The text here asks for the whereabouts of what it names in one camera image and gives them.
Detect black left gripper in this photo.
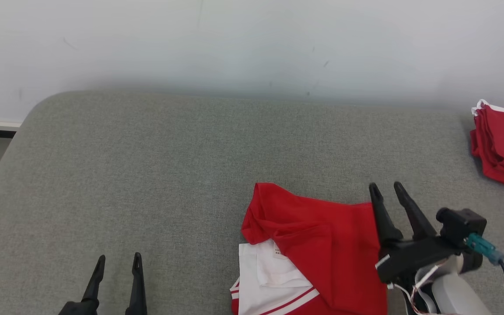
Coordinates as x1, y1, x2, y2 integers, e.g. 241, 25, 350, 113
57, 252, 147, 315

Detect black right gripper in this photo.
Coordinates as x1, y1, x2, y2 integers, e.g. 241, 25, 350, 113
369, 182, 458, 284

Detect red basketball jersey white sleeves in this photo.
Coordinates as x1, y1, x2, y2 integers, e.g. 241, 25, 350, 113
230, 182, 388, 315

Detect grey fabric sofa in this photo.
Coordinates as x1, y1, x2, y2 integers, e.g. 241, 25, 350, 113
0, 90, 504, 315

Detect thin red white wires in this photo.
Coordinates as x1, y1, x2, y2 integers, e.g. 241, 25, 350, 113
388, 258, 449, 315

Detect black cable teal connector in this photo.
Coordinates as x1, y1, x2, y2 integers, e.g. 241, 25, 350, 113
466, 233, 504, 315

